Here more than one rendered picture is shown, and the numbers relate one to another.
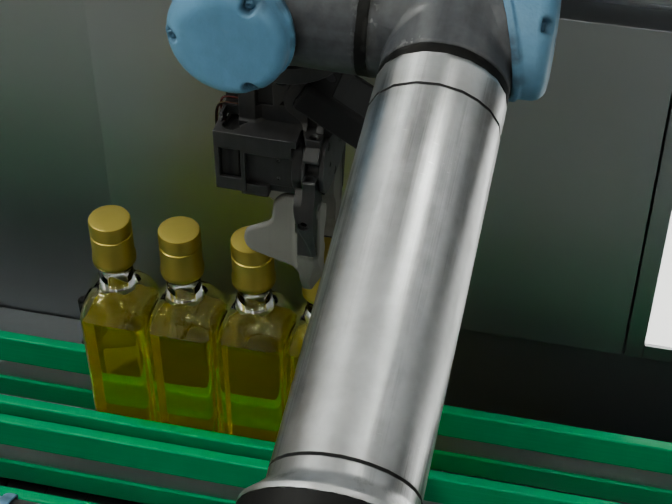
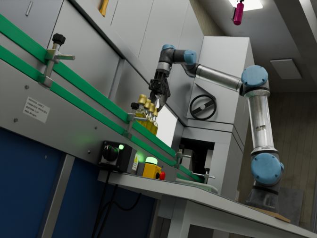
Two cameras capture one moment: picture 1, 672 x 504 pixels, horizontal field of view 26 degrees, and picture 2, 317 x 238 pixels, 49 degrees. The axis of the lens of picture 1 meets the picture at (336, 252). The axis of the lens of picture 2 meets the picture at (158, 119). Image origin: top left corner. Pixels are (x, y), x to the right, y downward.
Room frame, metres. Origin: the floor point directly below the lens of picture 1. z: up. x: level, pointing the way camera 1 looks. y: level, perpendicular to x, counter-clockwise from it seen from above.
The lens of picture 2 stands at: (0.48, 1.70, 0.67)
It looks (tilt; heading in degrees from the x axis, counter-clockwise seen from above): 14 degrees up; 281
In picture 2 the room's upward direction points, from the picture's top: 14 degrees clockwise
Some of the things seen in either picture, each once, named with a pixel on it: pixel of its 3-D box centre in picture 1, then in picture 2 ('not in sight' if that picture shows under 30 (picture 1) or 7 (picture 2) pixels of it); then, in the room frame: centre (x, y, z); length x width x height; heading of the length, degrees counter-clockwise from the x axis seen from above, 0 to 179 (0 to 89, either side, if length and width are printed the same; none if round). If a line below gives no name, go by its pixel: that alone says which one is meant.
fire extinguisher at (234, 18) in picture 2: not in sight; (237, 12); (0.59, -3.82, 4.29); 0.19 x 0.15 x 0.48; 153
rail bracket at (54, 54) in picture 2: not in sight; (59, 61); (0.88, 1.00, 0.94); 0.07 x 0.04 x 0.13; 167
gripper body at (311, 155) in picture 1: (284, 108); (159, 82); (0.84, 0.04, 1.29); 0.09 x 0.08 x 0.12; 76
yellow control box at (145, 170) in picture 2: not in sight; (148, 174); (0.72, 0.39, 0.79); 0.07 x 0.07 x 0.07; 77
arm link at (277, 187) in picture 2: not in sight; (268, 174); (0.24, 0.05, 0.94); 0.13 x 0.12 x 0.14; 77
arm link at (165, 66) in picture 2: not in sight; (164, 69); (0.83, 0.03, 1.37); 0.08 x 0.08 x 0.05
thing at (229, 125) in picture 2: not in sight; (223, 102); (0.51, -1.23, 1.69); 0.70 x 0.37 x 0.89; 77
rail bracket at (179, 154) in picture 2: not in sight; (174, 156); (0.69, -0.05, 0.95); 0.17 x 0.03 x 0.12; 167
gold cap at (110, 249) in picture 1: (111, 238); (142, 99); (0.87, 0.18, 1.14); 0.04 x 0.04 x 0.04
